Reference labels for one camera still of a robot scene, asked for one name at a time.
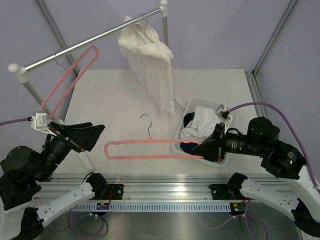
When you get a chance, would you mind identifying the pink hanger with skirt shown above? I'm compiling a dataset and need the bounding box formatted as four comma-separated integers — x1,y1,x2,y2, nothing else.
39,44,100,120

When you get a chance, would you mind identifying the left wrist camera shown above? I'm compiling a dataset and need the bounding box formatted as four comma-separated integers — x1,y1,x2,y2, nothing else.
31,111,53,135

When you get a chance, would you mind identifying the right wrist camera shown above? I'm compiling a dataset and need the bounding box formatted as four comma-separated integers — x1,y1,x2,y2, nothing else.
214,104,233,130

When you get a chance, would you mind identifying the aluminium mounting rail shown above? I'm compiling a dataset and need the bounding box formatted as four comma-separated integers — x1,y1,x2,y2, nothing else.
33,173,306,203

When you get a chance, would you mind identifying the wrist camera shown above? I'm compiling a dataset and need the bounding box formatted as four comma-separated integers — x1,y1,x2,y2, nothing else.
31,111,53,135
214,104,233,130

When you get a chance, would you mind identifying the rack post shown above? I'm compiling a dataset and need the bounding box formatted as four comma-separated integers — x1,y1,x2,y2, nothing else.
159,0,169,46
7,63,64,124

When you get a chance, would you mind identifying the dark blue denim skirt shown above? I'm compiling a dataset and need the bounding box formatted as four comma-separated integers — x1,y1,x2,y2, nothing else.
180,112,200,154

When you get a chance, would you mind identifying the white slotted cable duct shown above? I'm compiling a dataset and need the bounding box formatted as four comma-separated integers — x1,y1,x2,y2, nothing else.
71,202,231,213

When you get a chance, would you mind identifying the white plastic basket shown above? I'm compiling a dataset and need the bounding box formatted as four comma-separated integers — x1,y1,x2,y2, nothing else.
171,96,237,168

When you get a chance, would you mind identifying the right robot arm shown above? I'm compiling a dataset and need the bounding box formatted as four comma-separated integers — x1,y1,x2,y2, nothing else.
191,117,320,238

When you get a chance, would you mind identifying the right rack post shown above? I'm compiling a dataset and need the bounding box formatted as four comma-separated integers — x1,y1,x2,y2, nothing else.
159,0,169,46

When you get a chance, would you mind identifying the left rack post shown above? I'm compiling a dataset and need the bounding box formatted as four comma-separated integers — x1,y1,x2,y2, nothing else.
7,63,64,124

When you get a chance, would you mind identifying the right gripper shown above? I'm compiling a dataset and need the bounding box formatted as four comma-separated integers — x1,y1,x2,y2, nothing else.
191,121,266,161

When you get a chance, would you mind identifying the cream hanger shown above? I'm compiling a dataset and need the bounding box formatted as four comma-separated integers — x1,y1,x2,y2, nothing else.
137,13,149,33

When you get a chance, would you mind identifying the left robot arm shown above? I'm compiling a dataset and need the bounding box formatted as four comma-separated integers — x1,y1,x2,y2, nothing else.
0,122,109,240

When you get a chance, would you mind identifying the cream white long garment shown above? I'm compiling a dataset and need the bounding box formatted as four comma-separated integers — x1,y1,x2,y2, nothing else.
118,23,176,114

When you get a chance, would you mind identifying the pink hanger with shirt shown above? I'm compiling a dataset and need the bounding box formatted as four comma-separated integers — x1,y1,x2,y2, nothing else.
104,113,203,160

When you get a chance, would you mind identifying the silver clothes rack rail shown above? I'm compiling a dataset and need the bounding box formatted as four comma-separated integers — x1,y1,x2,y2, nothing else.
20,6,164,74

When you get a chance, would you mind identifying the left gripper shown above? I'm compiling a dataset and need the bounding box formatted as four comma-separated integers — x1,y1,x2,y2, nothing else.
35,121,106,181

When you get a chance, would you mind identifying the white shirt garment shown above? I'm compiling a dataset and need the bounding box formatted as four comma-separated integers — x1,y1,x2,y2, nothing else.
191,105,220,140

